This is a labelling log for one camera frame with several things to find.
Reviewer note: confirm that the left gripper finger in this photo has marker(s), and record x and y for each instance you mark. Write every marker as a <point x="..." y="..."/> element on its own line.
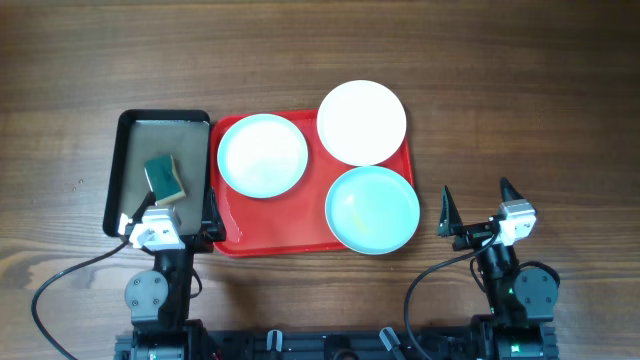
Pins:
<point x="211" y="222"/>
<point x="149" y="200"/>

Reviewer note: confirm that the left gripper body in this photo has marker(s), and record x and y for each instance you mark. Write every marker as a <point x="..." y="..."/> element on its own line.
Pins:
<point x="196" y="243"/>

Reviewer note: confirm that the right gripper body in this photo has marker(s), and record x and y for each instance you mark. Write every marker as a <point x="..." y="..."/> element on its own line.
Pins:
<point x="476" y="236"/>

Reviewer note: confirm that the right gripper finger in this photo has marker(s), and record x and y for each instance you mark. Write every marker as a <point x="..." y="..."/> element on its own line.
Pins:
<point x="450" y="223"/>
<point x="508" y="192"/>

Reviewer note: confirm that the green yellow sponge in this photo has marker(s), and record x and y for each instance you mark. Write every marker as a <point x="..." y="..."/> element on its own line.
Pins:
<point x="163" y="180"/>

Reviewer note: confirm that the light blue plate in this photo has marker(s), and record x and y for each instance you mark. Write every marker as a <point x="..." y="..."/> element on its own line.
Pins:
<point x="372" y="210"/>
<point x="262" y="156"/>

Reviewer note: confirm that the white plate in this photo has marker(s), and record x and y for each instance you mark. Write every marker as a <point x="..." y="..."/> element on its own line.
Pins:
<point x="361" y="123"/>

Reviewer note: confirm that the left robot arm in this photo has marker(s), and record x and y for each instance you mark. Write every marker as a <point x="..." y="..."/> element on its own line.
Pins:
<point x="159" y="298"/>

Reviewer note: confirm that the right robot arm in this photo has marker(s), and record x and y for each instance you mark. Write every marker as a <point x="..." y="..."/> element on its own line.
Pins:
<point x="521" y="296"/>

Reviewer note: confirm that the black metal tray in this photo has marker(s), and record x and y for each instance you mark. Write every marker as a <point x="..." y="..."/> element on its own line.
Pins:
<point x="144" y="134"/>

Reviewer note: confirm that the red plastic tray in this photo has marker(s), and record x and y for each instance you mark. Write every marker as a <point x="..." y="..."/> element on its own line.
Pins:
<point x="295" y="220"/>

